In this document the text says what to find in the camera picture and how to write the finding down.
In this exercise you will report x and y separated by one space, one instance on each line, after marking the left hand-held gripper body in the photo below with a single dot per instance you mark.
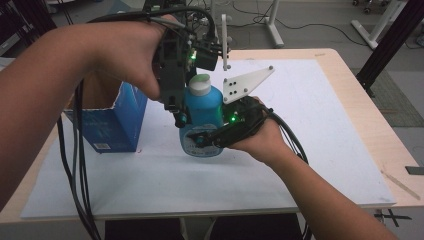
173 66

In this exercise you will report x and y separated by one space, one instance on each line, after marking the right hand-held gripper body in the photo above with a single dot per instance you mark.
243 116

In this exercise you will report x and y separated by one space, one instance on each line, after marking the blue bottle with white cap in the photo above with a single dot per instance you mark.
203 106

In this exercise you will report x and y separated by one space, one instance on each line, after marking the blue cardboard box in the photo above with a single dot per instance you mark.
116 126

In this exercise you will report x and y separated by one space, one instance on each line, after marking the person's right hand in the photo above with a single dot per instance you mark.
270 140

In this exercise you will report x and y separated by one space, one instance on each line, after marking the person's left hand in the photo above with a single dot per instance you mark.
133 50

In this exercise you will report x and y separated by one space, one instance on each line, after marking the white metal stand leg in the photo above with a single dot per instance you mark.
274 23
376 30

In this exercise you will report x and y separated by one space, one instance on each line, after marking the dark floor mat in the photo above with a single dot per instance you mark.
400 103

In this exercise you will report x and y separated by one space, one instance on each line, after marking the office chair wheel base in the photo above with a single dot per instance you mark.
370 5

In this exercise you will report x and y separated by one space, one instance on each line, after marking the black metal post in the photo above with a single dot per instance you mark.
390 43

